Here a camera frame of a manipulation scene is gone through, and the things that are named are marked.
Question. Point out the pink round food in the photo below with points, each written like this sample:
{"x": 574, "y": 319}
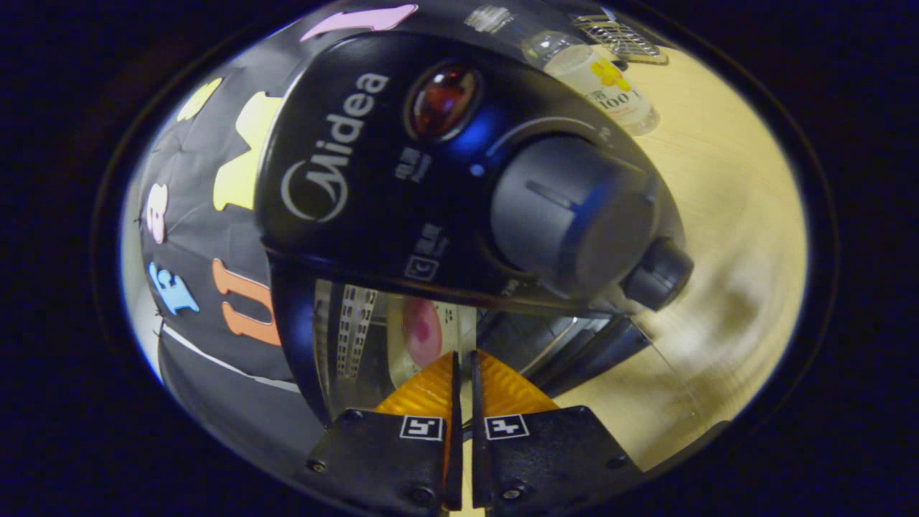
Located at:
{"x": 422, "y": 332}

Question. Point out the black electric oven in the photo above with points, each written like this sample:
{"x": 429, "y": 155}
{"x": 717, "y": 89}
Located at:
{"x": 373, "y": 158}

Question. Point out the clear plastic bottle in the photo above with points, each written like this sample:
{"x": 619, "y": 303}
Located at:
{"x": 596, "y": 79}

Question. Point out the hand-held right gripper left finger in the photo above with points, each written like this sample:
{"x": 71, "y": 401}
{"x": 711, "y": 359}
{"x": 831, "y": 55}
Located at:
{"x": 388, "y": 459}

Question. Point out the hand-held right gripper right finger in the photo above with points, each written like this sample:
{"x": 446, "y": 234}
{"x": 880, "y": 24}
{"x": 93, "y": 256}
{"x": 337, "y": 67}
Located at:
{"x": 553, "y": 459}

